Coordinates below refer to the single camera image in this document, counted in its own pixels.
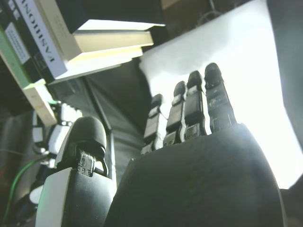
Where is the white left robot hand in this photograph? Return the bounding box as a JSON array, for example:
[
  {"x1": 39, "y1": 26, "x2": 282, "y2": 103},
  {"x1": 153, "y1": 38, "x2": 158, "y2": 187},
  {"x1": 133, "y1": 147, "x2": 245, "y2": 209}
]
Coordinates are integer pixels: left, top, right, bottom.
[{"x1": 34, "y1": 62, "x2": 288, "y2": 227}]

